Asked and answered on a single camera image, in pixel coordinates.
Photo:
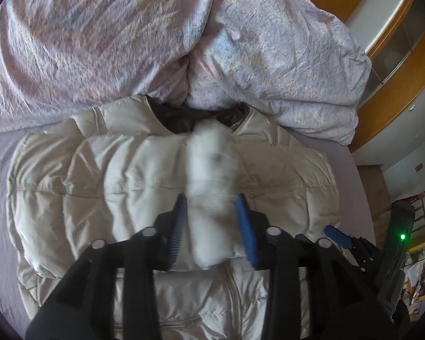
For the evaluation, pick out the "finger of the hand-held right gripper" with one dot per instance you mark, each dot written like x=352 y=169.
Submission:
x=338 y=237

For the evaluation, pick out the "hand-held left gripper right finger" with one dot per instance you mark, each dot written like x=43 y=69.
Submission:
x=246 y=232

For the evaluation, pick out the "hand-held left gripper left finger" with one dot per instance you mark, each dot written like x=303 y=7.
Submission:
x=176 y=235

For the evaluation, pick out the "white puffer jacket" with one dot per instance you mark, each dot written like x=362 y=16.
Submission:
x=109 y=170

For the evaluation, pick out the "wooden chair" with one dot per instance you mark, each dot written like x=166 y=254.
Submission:
x=419 y=212

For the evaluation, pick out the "wooden nightstand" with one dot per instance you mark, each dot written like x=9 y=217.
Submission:
x=373 y=187

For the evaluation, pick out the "wooden wardrobe with glass doors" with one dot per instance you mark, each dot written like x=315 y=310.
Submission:
x=396 y=92

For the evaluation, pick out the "pink floral duvet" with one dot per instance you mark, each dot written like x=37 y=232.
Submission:
x=127 y=42

